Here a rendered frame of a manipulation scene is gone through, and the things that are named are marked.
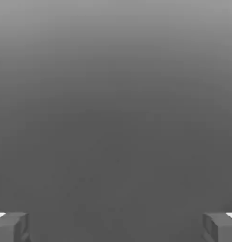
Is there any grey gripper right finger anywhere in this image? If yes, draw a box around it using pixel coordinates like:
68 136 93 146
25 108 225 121
202 212 232 242

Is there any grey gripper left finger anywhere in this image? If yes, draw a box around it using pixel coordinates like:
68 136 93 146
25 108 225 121
0 211 31 242

